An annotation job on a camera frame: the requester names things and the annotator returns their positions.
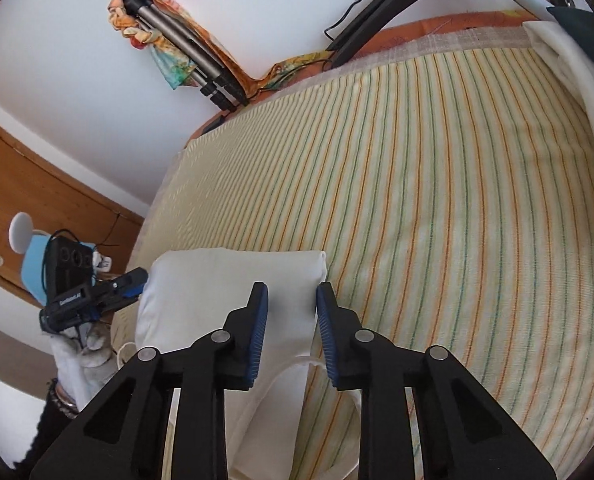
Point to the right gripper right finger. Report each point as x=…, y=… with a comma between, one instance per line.
x=331, y=326

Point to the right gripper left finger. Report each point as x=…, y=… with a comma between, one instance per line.
x=254, y=333

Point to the white tank top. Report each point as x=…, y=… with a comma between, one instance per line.
x=227, y=334

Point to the left forearm black sleeve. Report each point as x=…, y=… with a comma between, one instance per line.
x=59, y=410

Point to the left hand white glove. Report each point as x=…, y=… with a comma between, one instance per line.
x=83, y=368

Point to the blue white table lamp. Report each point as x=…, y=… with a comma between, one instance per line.
x=31, y=243

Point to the striped yellow bed cover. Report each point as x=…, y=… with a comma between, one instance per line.
x=445, y=190

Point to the grey tripod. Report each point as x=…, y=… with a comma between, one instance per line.
x=214, y=80

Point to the colourful scarf on tripod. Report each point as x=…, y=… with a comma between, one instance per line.
x=175, y=66

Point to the orange patterned cloth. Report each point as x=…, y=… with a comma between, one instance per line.
x=279, y=75

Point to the black ring light stand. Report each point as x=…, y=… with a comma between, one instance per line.
x=371, y=20

